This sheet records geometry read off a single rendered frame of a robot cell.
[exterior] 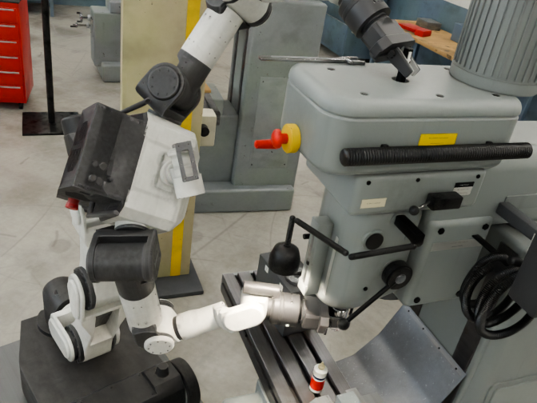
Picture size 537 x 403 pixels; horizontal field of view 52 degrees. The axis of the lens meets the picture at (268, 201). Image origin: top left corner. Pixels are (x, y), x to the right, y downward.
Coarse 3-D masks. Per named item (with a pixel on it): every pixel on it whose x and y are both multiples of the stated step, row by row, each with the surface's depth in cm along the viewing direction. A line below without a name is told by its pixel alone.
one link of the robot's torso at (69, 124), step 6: (78, 114) 158; (66, 120) 158; (72, 120) 158; (78, 120) 158; (66, 126) 159; (72, 126) 158; (66, 132) 159; (72, 132) 158; (66, 138) 158; (72, 138) 155; (66, 144) 159; (84, 210) 163
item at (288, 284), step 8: (264, 256) 188; (264, 264) 188; (264, 272) 188; (272, 272) 183; (256, 280) 195; (264, 280) 189; (272, 280) 183; (280, 280) 179; (288, 280) 177; (296, 280) 177; (280, 288) 179; (288, 288) 175; (296, 288) 176; (312, 296) 179; (280, 328) 183; (288, 328) 182; (296, 328) 184
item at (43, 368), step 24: (48, 288) 215; (48, 312) 212; (24, 336) 215; (48, 336) 216; (120, 336) 222; (24, 360) 205; (48, 360) 206; (96, 360) 209; (120, 360) 211; (144, 360) 213; (24, 384) 202; (48, 384) 197; (72, 384) 199; (96, 384) 200; (120, 384) 199; (144, 384) 200; (168, 384) 200
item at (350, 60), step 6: (264, 60) 114; (270, 60) 115; (276, 60) 115; (282, 60) 116; (288, 60) 116; (294, 60) 117; (300, 60) 117; (306, 60) 118; (312, 60) 118; (318, 60) 119; (324, 60) 119; (330, 60) 120; (336, 60) 120; (342, 60) 121; (348, 60) 121; (354, 60) 122
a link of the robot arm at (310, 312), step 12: (288, 300) 145; (300, 300) 148; (312, 300) 149; (288, 312) 144; (300, 312) 146; (312, 312) 145; (324, 312) 145; (288, 324) 146; (312, 324) 145; (324, 324) 143
